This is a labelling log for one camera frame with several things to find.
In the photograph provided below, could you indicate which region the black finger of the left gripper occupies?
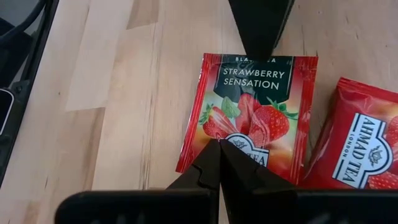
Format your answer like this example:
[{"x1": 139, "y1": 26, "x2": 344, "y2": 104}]
[{"x1": 228, "y1": 0, "x2": 296, "y2": 62}]

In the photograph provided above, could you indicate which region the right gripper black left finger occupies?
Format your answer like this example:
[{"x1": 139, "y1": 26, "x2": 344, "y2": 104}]
[{"x1": 166, "y1": 139, "x2": 222, "y2": 191}]

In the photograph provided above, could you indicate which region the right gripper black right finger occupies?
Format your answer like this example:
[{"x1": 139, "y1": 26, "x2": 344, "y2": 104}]
[{"x1": 220, "y1": 139, "x2": 299, "y2": 224}]

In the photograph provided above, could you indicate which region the red strawberry tea packet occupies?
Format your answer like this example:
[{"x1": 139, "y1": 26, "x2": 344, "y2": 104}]
[
  {"x1": 300, "y1": 77, "x2": 398, "y2": 190},
  {"x1": 175, "y1": 52, "x2": 319, "y2": 187}
]

